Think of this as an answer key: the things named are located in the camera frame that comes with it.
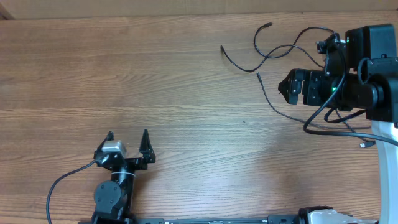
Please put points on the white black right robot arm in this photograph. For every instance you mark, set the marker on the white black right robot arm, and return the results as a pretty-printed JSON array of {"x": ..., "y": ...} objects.
[{"x": 360, "y": 72}]

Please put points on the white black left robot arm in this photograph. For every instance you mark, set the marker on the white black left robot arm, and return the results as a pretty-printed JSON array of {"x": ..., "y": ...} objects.
[{"x": 113, "y": 198}]

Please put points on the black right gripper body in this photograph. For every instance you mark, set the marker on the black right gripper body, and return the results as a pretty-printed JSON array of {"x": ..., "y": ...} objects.
[{"x": 318, "y": 91}]

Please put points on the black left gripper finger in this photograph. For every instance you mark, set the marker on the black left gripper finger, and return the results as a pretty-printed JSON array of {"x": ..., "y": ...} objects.
[
  {"x": 109, "y": 137},
  {"x": 146, "y": 148}
]

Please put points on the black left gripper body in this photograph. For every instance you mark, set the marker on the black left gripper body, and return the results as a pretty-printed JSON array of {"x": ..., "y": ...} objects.
[{"x": 133, "y": 163}]

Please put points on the brown cardboard backboard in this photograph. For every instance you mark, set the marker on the brown cardboard backboard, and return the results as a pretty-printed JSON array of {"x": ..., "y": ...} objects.
[{"x": 56, "y": 9}]

